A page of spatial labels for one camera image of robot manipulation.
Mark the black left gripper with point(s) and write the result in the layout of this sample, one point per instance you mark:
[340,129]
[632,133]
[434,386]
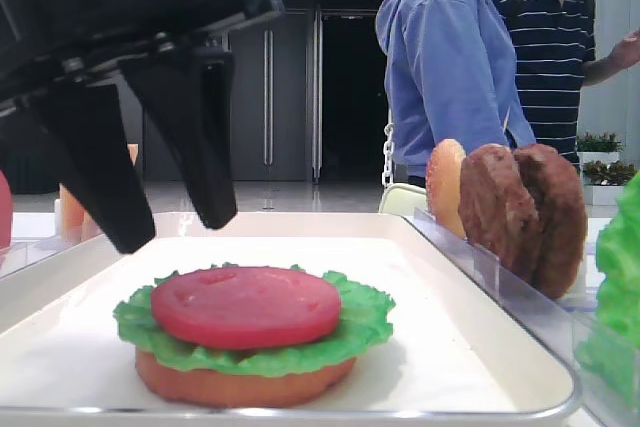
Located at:
[185,91]

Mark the orange cheese slice front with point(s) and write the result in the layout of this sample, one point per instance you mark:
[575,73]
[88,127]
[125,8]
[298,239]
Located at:
[132,154]

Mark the orange cheese slice back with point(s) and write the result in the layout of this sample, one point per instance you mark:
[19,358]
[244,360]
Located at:
[70,209]

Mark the brown meat patty back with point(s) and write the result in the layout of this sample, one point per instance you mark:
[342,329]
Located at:
[556,188]

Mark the person in blue hoodie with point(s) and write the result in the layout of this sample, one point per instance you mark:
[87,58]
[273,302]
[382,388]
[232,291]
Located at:
[450,74]

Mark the brown meat patty front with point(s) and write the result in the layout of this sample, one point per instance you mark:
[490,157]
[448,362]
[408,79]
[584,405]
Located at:
[497,211]

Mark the red tomato slice in rack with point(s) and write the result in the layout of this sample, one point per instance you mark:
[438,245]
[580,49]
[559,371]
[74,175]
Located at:
[6,212]

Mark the green lettuce leaf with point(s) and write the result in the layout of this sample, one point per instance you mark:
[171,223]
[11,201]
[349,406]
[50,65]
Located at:
[363,324]
[617,292]

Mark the potted plants in planter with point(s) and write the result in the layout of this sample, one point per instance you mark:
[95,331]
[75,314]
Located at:
[603,173]

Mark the white metal tray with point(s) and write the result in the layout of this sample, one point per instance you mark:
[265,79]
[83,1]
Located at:
[455,358]

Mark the bun slice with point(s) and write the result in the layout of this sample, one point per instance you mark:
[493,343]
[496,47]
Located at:
[211,388]
[443,184]

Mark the person in striped polo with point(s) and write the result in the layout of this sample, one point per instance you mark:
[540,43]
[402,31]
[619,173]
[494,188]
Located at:
[555,47]

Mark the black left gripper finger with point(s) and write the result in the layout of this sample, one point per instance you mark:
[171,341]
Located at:
[82,140]

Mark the dark cabinet doors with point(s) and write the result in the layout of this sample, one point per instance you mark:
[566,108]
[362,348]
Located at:
[269,118]

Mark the red tomato slice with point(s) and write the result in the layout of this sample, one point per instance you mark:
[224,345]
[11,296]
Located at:
[239,308]
[6,212]

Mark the orange cheese slice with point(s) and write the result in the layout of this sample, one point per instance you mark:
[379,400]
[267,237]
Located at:
[70,209]
[132,154]

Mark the cream chair back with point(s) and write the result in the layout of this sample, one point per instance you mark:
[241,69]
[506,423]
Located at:
[402,199]

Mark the green lettuce leaf in rack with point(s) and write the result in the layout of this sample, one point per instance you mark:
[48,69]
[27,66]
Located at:
[617,292]

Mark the clear right side rack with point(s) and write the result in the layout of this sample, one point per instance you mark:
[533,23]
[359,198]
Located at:
[560,325]

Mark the clear cheese rack holder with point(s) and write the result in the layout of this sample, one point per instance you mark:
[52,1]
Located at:
[35,236]

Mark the brown meat patty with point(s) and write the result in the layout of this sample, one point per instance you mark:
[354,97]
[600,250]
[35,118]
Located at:
[556,188]
[497,211]

